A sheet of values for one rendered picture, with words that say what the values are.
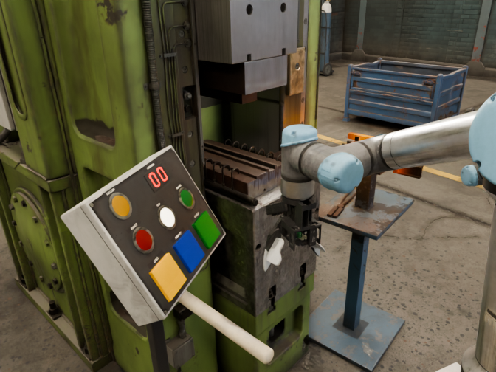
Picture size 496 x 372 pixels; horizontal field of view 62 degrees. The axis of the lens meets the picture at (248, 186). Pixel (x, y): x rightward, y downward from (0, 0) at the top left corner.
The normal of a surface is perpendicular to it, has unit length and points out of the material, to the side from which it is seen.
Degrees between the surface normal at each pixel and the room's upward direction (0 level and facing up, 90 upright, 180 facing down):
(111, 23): 89
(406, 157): 110
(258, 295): 90
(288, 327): 90
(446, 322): 0
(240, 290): 42
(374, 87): 89
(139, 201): 60
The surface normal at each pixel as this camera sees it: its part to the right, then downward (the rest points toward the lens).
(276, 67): 0.72, 0.28
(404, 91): -0.71, 0.29
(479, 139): -0.85, 0.11
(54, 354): -0.02, -0.91
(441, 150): -0.72, 0.56
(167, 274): 0.81, -0.36
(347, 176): 0.52, 0.35
